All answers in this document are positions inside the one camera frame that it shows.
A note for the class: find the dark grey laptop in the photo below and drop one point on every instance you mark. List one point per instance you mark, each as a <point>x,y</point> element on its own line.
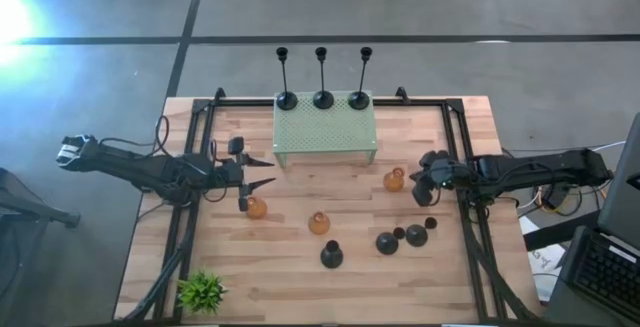
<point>605,272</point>

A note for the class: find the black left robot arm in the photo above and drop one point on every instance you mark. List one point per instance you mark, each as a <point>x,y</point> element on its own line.
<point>150,169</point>

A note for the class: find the small green artificial plant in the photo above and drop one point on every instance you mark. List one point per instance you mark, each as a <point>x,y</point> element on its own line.
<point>201,293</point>

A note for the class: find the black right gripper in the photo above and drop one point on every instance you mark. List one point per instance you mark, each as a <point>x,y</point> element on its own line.
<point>445,174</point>

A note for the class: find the tall black candlestick holder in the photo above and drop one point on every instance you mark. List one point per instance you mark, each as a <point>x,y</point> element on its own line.
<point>286,101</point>
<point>323,100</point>
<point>359,100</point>

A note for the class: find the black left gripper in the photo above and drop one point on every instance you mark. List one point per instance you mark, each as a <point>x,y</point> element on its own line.
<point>230,172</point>

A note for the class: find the dark side table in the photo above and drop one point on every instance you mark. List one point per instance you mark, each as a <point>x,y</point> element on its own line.
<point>560,232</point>

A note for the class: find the black aluminium table frame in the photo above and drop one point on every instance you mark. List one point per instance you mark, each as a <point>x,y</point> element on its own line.
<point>240,102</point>

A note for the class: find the black power adapter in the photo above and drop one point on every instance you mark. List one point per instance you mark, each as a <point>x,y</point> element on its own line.
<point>555,198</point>

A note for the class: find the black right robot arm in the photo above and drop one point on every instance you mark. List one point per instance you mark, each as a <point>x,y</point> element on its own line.
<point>540,167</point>

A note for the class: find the black metal stand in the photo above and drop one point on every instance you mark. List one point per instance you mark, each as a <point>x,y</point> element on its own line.
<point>30,208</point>

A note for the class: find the white paper sheet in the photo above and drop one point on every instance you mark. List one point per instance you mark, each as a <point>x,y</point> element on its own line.
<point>542,267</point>

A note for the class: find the green perforated metal shelf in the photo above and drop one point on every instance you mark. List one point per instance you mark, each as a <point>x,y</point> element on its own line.
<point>320,132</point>

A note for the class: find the amber glass candle holder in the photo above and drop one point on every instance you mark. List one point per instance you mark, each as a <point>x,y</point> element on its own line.
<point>257,209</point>
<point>394,180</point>
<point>319,223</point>

